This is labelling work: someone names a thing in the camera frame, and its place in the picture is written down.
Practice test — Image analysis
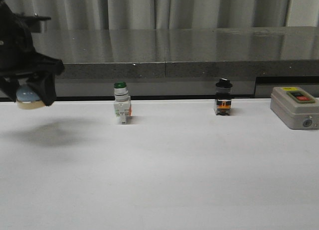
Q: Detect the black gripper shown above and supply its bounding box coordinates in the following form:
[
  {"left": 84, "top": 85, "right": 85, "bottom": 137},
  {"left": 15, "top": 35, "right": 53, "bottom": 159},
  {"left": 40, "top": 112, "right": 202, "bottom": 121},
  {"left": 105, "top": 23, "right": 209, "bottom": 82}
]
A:
[{"left": 0, "top": 0, "right": 64, "bottom": 106}]

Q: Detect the blue and cream desk bell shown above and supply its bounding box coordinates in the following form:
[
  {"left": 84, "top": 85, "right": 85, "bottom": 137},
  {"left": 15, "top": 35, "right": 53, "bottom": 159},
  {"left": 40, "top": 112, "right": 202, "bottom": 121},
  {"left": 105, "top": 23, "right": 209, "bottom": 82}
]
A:
[{"left": 16, "top": 84, "right": 45, "bottom": 110}]

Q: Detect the grey curtain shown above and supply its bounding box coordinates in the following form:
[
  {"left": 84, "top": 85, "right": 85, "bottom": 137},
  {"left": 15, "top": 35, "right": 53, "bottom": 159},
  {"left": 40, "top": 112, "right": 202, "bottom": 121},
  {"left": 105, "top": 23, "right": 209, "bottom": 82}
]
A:
[{"left": 5, "top": 0, "right": 319, "bottom": 30}]

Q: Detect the grey stone counter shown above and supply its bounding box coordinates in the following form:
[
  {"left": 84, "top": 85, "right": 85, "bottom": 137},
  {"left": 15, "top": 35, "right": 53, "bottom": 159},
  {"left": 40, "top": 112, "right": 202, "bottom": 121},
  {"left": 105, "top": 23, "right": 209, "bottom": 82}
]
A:
[{"left": 33, "top": 27, "right": 319, "bottom": 100}]

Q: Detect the green pushbutton switch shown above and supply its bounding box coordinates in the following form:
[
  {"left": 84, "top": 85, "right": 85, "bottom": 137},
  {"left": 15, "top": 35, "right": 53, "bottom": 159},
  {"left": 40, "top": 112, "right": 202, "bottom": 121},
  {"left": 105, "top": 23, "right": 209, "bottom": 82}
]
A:
[{"left": 114, "top": 82, "right": 132, "bottom": 124}]

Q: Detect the black rotary selector switch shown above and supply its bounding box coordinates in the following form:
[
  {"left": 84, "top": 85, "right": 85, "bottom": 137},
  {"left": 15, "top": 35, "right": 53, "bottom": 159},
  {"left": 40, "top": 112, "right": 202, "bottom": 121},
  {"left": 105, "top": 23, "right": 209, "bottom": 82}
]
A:
[{"left": 214, "top": 78, "right": 233, "bottom": 115}]

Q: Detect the grey start-stop switch box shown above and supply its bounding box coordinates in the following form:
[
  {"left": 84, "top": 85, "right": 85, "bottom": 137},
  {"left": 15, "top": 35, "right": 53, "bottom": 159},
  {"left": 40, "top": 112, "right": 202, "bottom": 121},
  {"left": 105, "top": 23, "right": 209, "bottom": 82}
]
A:
[{"left": 270, "top": 87, "right": 319, "bottom": 129}]

